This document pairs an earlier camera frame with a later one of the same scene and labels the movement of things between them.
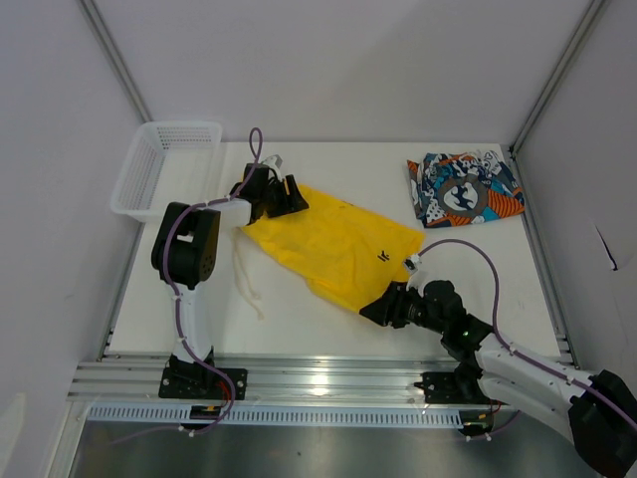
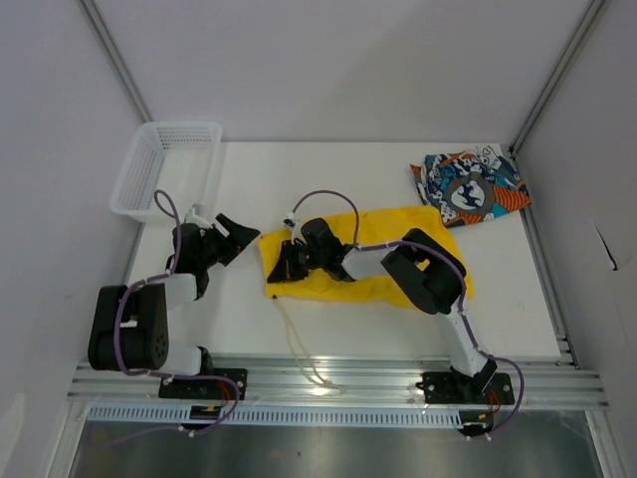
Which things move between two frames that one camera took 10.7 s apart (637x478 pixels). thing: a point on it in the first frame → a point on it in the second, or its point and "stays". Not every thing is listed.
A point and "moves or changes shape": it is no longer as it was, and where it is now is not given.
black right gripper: x=388 y=308 → x=286 y=269
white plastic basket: x=168 y=161 stays
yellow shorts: x=343 y=253 moves or changes shape
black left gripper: x=291 y=204 → x=239 y=237
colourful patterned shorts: x=464 y=187 moves or changes shape
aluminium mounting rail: x=274 y=380 stays
